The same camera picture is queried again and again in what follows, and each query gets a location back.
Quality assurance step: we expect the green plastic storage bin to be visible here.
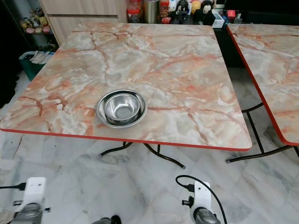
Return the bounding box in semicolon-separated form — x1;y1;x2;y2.
19;50;55;81

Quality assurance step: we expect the small plush toy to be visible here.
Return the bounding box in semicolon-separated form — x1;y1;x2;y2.
21;19;35;35
35;16;50;31

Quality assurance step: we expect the wide stainless steel dish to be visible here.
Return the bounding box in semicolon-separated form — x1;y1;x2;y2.
96;88;148;129

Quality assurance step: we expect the light wooden cabinet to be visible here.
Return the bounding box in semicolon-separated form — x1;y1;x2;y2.
39;0;128;46

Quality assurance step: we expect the red lid jar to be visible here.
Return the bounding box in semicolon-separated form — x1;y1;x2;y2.
126;0;143;23

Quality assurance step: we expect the metal canister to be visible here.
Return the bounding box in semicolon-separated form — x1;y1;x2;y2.
142;0;161;24

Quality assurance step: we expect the yellow round toy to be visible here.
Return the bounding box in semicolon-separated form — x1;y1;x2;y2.
189;0;201;15

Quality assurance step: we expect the small white box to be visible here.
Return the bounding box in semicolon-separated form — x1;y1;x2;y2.
212;12;226;28

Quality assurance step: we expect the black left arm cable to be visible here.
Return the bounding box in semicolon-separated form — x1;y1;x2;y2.
0;183;27;191

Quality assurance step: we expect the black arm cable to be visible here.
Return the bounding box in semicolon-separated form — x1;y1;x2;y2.
176;175;230;224
0;183;27;191

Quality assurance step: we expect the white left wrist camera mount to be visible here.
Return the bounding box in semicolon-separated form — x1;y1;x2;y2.
23;177;48;206

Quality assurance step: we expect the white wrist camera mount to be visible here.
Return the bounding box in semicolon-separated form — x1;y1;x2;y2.
192;181;214;220
23;177;48;206

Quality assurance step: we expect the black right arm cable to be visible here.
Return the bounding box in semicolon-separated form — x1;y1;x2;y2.
176;175;230;224

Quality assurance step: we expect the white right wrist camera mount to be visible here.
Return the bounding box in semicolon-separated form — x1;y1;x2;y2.
192;181;214;220

